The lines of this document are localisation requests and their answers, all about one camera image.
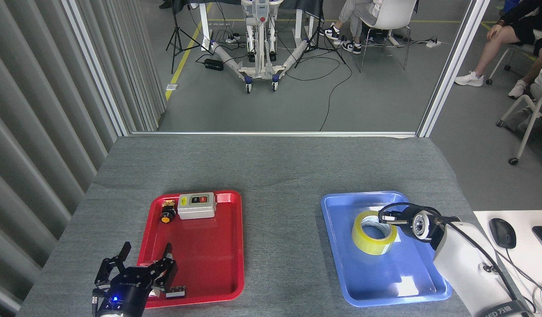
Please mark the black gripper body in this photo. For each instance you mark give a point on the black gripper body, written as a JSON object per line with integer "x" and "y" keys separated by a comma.
{"x": 121, "y": 299}
{"x": 407, "y": 222}

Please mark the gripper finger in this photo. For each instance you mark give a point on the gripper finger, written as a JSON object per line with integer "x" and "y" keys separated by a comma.
{"x": 165, "y": 273}
{"x": 108, "y": 270}
{"x": 390, "y": 216}
{"x": 392, "y": 222}

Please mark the yellow tape roll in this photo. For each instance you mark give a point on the yellow tape roll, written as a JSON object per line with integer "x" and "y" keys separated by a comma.
{"x": 368, "y": 242}

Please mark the small black white terminal block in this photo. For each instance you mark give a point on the small black white terminal block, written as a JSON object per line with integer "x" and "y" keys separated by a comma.
{"x": 176, "y": 292}

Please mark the red plastic tray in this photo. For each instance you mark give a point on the red plastic tray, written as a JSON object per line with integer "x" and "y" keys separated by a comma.
{"x": 209, "y": 255}

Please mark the blue plastic tray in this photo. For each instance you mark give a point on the blue plastic tray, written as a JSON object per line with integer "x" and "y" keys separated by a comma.
{"x": 385, "y": 277}

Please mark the black yellow push button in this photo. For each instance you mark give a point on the black yellow push button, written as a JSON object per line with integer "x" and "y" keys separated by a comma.
{"x": 166, "y": 215}

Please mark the black computer mouse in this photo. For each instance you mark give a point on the black computer mouse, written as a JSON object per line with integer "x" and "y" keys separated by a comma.
{"x": 502, "y": 233}

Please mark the grey felt table cover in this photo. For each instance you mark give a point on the grey felt table cover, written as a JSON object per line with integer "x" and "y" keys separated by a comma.
{"x": 275, "y": 176}

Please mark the white side table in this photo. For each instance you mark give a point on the white side table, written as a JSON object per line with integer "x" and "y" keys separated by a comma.
{"x": 535, "y": 268}

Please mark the grey office chair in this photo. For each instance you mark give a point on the grey office chair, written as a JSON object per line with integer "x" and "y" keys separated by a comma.
{"x": 499, "y": 61}
{"x": 528, "y": 127}

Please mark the white power strip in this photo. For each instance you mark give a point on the white power strip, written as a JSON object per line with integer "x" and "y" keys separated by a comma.
{"x": 433, "y": 43}
{"x": 232, "y": 41}

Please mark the black tripod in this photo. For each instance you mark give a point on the black tripod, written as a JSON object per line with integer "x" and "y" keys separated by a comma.
{"x": 178, "y": 35}
{"x": 317, "y": 39}

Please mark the white stand on wheels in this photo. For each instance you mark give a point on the white stand on wheels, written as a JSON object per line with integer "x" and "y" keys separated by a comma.
{"x": 264, "y": 66}

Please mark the white shell chair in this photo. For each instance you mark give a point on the white shell chair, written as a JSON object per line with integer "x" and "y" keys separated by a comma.
{"x": 392, "y": 13}

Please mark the black power adapter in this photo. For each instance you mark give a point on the black power adapter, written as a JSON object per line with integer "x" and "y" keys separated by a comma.
{"x": 214, "y": 64}

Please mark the grey push button switch box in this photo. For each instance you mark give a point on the grey push button switch box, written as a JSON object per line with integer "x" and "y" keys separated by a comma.
{"x": 196, "y": 209}

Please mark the silver rail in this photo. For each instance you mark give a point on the silver rail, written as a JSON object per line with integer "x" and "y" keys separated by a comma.
{"x": 275, "y": 133}

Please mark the silver post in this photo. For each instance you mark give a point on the silver post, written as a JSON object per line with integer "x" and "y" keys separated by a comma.
{"x": 451, "y": 66}
{"x": 95, "y": 66}

